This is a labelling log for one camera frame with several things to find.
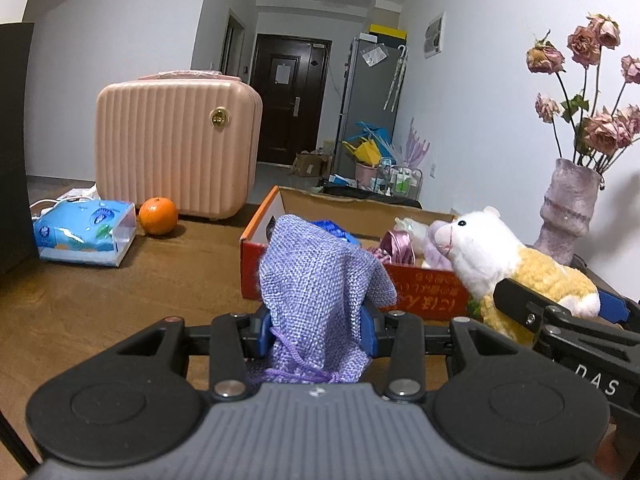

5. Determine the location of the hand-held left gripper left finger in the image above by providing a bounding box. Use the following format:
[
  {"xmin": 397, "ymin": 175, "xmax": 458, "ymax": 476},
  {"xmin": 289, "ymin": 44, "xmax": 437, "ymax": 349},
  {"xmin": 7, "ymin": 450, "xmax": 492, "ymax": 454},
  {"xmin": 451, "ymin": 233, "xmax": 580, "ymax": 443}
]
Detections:
[{"xmin": 107, "ymin": 310, "xmax": 274, "ymax": 404}]

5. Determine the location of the white folded umbrella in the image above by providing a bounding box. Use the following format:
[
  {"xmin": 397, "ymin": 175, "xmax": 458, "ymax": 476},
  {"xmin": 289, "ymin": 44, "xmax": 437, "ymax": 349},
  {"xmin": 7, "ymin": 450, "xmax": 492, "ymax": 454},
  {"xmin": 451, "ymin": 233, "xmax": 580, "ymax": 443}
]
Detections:
[{"xmin": 384, "ymin": 45, "xmax": 407, "ymax": 111}]

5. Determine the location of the white and yellow plush toy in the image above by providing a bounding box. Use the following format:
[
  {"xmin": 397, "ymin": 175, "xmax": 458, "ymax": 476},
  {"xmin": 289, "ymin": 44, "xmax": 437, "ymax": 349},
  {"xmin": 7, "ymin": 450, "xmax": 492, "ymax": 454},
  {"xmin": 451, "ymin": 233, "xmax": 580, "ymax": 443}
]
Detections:
[{"xmin": 431, "ymin": 206, "xmax": 601, "ymax": 346}]

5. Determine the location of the lilac linen drawstring pouch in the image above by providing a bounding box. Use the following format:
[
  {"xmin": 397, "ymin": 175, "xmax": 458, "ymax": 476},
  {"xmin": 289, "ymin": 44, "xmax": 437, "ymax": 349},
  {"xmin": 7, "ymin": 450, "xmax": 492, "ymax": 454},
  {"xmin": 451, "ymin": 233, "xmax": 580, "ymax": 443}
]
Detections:
[{"xmin": 257, "ymin": 214, "xmax": 399, "ymax": 386}]

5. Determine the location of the orange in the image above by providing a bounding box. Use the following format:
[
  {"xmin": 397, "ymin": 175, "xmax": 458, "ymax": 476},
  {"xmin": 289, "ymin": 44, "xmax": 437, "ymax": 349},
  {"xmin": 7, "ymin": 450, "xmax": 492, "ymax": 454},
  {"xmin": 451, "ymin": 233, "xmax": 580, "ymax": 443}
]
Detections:
[{"xmin": 138, "ymin": 197, "xmax": 180, "ymax": 236}]

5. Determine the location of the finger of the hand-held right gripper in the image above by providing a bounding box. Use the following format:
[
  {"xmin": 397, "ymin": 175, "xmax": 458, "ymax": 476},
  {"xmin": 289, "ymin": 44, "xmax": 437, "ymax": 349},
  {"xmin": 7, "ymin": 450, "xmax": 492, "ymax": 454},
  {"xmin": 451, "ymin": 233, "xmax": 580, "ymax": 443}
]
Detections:
[
  {"xmin": 492, "ymin": 277, "xmax": 576, "ymax": 342},
  {"xmin": 570, "ymin": 255, "xmax": 640, "ymax": 332}
]

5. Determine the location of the black paper bag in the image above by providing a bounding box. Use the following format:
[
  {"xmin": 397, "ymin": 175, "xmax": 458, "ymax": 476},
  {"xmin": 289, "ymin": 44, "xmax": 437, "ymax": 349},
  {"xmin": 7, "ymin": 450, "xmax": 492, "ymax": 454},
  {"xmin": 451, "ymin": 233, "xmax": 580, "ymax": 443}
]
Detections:
[{"xmin": 0, "ymin": 22, "xmax": 36, "ymax": 276}]

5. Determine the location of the dark brown entrance door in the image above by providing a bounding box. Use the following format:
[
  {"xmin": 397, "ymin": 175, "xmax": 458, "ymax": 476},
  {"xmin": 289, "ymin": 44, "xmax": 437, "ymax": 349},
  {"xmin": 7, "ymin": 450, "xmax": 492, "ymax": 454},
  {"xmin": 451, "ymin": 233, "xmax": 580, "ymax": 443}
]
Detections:
[{"xmin": 250, "ymin": 34, "xmax": 334, "ymax": 166}]

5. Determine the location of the yellow box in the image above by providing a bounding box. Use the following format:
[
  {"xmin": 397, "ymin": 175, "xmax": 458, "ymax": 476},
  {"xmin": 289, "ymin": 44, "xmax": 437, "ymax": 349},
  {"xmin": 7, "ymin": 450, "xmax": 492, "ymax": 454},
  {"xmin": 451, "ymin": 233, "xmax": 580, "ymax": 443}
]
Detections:
[{"xmin": 369, "ymin": 23, "xmax": 408, "ymax": 40}]

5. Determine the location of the dried rose bouquet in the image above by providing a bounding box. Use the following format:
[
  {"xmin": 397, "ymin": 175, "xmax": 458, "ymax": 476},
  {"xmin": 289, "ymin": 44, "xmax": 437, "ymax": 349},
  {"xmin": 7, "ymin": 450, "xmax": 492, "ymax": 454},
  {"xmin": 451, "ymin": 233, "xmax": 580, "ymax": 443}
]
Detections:
[{"xmin": 525, "ymin": 12, "xmax": 640, "ymax": 176}]

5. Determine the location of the pink bucket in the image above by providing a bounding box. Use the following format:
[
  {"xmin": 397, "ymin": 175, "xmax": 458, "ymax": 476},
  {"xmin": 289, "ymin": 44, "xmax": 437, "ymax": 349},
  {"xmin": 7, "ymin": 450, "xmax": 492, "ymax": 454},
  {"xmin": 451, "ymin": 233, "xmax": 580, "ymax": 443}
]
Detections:
[{"xmin": 355, "ymin": 160, "xmax": 379, "ymax": 189}]

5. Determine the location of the brown cardboard box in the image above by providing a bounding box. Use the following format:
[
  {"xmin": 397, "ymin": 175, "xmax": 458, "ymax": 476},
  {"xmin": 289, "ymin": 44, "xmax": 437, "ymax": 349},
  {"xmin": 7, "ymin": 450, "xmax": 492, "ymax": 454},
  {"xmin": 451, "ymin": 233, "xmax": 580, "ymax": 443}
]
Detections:
[{"xmin": 291, "ymin": 150, "xmax": 331, "ymax": 179}]

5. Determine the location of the blue and yellow plastic pile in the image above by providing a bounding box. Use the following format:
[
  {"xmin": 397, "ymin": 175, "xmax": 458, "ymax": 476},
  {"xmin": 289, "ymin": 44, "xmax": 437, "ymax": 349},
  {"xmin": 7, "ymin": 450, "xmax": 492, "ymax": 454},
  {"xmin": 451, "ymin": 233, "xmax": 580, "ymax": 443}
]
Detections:
[{"xmin": 341, "ymin": 121, "xmax": 396, "ymax": 164}]

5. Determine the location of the trolley with bottles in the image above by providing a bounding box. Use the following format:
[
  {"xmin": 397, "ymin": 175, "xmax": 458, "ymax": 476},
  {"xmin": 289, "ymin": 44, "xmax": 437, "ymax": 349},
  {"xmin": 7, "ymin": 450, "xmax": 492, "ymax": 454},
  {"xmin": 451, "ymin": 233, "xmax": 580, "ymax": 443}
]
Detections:
[{"xmin": 372, "ymin": 157, "xmax": 424, "ymax": 199}]

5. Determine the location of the white cable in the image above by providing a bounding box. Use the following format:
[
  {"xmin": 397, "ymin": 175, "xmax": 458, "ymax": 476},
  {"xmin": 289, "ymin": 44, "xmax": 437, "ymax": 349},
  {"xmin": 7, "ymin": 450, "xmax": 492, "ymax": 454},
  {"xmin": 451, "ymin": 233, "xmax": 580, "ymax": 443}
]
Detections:
[{"xmin": 30, "ymin": 199, "xmax": 66, "ymax": 219}]

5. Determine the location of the red cardboard box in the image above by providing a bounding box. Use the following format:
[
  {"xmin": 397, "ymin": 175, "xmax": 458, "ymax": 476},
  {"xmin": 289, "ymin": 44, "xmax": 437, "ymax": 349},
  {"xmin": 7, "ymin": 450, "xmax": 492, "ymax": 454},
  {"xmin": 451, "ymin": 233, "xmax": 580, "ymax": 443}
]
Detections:
[{"xmin": 240, "ymin": 185, "xmax": 474, "ymax": 322}]

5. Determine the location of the purple feather wall decoration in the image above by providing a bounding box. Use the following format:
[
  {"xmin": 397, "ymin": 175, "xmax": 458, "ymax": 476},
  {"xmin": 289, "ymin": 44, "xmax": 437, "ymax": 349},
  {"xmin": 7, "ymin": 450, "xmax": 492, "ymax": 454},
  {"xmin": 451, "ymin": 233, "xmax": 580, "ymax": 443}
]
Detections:
[{"xmin": 400, "ymin": 117, "xmax": 431, "ymax": 169}]

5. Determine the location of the pink ribbed suitcase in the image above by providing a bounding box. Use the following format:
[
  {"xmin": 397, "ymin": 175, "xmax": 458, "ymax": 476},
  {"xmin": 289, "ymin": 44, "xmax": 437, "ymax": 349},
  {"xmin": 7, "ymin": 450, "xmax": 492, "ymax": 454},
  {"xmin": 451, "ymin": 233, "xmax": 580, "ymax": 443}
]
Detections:
[{"xmin": 95, "ymin": 71, "xmax": 264, "ymax": 221}]

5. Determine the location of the blue tissue pack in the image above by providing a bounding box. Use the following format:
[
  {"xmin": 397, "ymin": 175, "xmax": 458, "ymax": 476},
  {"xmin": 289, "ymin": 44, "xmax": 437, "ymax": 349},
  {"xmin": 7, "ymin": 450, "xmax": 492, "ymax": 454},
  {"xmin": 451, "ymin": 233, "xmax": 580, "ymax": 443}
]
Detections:
[{"xmin": 33, "ymin": 199, "xmax": 137, "ymax": 267}]

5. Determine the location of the mauve textured vase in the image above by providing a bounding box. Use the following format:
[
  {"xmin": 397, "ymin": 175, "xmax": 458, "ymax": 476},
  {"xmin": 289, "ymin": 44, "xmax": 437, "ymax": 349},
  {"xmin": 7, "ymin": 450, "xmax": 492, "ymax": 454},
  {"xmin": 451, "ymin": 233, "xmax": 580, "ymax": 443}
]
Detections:
[{"xmin": 532, "ymin": 158, "xmax": 604, "ymax": 267}]

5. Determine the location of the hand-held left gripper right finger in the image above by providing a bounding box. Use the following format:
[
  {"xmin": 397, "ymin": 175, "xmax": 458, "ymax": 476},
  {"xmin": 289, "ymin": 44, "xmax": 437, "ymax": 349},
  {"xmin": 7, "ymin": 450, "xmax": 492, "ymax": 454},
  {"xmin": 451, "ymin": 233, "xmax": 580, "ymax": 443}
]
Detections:
[{"xmin": 360, "ymin": 305, "xmax": 532, "ymax": 404}]

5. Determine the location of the white wall panel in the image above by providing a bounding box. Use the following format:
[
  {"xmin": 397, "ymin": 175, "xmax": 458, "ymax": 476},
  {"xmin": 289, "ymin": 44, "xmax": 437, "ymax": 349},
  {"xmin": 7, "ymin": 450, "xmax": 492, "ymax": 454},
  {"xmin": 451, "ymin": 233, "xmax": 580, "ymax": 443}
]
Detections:
[{"xmin": 423, "ymin": 12, "xmax": 446, "ymax": 59}]

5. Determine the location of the grey refrigerator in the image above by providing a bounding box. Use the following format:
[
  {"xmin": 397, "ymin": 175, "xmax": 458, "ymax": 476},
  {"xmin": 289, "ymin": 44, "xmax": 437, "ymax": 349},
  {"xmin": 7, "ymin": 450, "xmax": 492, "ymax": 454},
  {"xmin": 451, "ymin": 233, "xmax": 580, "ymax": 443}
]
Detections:
[{"xmin": 332, "ymin": 35, "xmax": 409, "ymax": 179}]

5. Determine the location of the dark side door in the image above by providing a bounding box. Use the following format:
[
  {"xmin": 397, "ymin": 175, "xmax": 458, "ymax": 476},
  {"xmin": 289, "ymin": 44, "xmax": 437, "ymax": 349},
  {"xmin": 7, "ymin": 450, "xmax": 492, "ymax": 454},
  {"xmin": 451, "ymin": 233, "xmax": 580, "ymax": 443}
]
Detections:
[{"xmin": 220, "ymin": 8, "xmax": 246, "ymax": 79}]

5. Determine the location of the blue handkerchief packet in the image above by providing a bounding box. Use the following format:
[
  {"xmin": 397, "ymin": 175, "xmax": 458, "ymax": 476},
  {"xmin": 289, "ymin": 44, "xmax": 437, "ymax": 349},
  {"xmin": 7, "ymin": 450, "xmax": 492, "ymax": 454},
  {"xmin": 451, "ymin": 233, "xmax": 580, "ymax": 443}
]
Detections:
[{"xmin": 311, "ymin": 218, "xmax": 360, "ymax": 246}]

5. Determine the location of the mauve satin pouch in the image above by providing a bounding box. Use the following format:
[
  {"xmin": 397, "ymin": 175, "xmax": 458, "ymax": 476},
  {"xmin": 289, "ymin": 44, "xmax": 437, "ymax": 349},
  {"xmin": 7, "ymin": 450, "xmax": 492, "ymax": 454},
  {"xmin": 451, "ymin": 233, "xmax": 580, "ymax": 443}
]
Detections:
[{"xmin": 370, "ymin": 229, "xmax": 419, "ymax": 265}]

